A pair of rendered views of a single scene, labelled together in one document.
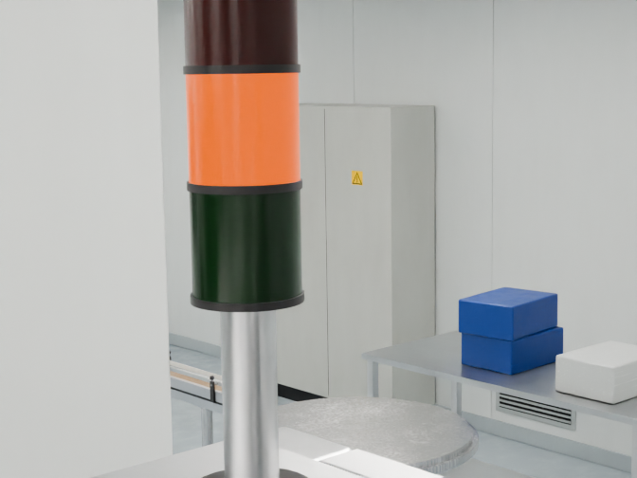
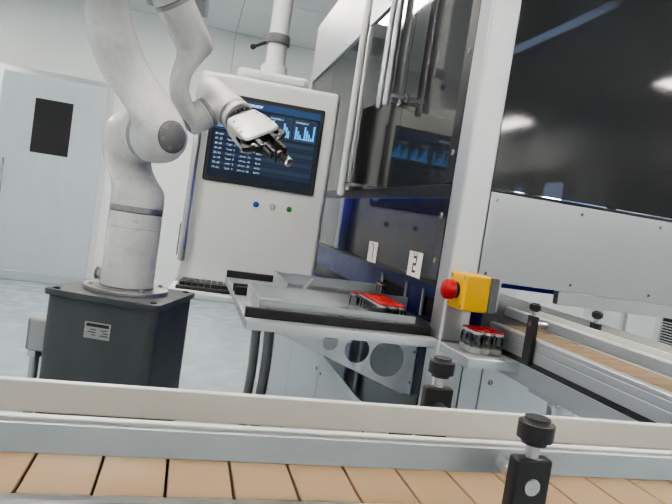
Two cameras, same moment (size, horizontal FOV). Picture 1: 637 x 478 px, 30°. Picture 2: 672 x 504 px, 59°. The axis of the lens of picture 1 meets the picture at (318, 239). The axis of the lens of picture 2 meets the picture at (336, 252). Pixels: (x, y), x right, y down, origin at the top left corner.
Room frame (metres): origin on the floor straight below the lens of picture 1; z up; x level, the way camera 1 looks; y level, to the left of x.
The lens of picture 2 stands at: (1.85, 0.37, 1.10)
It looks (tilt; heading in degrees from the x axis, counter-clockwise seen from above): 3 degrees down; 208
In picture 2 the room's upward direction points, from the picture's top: 8 degrees clockwise
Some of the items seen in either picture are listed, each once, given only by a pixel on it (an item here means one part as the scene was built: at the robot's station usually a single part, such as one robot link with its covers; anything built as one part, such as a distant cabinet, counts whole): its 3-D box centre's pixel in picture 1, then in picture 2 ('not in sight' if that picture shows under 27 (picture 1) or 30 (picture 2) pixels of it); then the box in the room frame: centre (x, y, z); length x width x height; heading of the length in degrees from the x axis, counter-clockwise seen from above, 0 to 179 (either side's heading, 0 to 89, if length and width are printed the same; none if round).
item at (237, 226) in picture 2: not in sight; (257, 182); (0.04, -0.94, 1.19); 0.50 x 0.19 x 0.78; 128
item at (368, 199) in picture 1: (347, 258); not in sight; (7.87, -0.19, 1.03); 1.20 x 0.43 x 2.05; 42
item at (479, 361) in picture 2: not in sight; (484, 357); (0.66, 0.12, 0.87); 0.14 x 0.13 x 0.02; 132
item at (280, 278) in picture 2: not in sight; (337, 289); (0.32, -0.40, 0.90); 0.34 x 0.26 x 0.04; 132
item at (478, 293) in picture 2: not in sight; (472, 291); (0.68, 0.08, 1.00); 0.08 x 0.07 x 0.07; 132
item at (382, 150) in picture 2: not in sight; (381, 98); (0.10, -0.46, 1.51); 0.47 x 0.01 x 0.59; 42
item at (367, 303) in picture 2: not in sight; (371, 307); (0.57, -0.18, 0.90); 0.18 x 0.02 x 0.05; 41
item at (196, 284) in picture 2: not in sight; (237, 289); (0.22, -0.82, 0.82); 0.40 x 0.14 x 0.02; 128
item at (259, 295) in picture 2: not in sight; (325, 305); (0.65, -0.26, 0.90); 0.34 x 0.26 x 0.04; 132
